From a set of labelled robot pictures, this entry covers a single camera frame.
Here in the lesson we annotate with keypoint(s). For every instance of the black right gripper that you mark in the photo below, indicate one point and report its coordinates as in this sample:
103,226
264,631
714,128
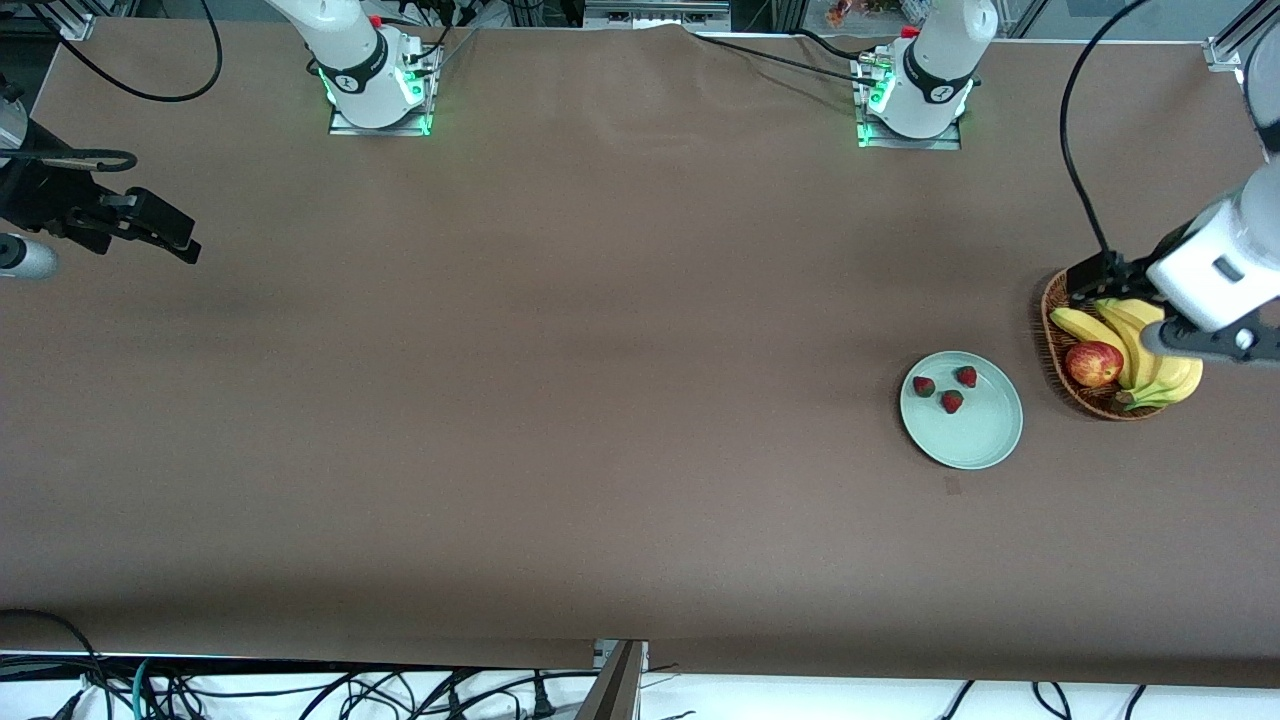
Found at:
38,196

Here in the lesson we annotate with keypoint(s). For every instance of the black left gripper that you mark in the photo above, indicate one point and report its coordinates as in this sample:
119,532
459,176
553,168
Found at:
1128,273

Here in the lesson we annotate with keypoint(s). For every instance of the greenish red strawberry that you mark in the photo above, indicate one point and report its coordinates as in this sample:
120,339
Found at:
966,376

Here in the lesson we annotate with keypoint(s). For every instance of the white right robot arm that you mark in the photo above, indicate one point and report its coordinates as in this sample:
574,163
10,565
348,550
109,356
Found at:
350,60

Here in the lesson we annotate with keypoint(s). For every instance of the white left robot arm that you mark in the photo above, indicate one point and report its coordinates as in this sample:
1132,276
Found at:
940,60

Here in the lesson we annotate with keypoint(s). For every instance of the pale green round plate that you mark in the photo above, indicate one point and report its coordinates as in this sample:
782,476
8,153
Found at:
970,435

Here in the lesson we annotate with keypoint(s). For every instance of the small yellow banana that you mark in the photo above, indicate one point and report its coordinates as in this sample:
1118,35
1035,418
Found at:
1085,325

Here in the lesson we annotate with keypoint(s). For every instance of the red apple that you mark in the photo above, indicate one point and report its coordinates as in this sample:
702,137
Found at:
1092,365

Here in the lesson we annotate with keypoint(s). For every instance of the medium yellow banana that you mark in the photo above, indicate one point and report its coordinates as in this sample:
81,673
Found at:
1140,365

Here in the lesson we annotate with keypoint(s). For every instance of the brown wicker basket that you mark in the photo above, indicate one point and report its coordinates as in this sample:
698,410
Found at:
1090,400

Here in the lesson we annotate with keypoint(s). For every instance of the large yellow banana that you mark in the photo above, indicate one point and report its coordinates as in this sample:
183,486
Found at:
1180,380

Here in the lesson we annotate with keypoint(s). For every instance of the orange background object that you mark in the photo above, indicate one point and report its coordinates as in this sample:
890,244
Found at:
845,12

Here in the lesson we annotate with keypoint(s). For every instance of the brown table cover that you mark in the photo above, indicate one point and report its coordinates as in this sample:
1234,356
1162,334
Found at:
640,560

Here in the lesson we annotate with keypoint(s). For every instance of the small aluminium corner bracket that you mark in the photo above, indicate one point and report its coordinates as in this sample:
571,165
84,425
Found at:
78,27

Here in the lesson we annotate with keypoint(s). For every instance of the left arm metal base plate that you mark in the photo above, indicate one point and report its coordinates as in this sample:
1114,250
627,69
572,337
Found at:
910,144

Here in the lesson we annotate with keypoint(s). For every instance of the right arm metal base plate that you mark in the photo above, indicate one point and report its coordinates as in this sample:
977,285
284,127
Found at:
380,131

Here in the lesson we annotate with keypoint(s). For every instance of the large aluminium corner bracket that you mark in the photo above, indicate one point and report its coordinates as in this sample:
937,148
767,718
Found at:
1225,50

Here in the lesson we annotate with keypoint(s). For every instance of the aluminium rail with slots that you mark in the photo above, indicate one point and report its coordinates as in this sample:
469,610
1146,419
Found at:
650,12

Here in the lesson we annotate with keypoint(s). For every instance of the aluminium frame profile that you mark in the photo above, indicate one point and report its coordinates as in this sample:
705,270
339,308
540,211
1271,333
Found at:
620,690

